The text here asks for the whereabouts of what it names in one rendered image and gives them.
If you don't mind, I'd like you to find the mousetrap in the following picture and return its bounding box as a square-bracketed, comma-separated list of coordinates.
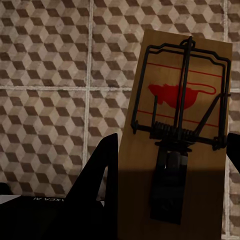
[117, 29, 233, 240]

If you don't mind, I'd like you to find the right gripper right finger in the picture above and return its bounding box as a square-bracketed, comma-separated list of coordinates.
[226, 132, 240, 173]

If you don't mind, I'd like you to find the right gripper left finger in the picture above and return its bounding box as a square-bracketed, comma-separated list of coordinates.
[40, 133, 118, 240]

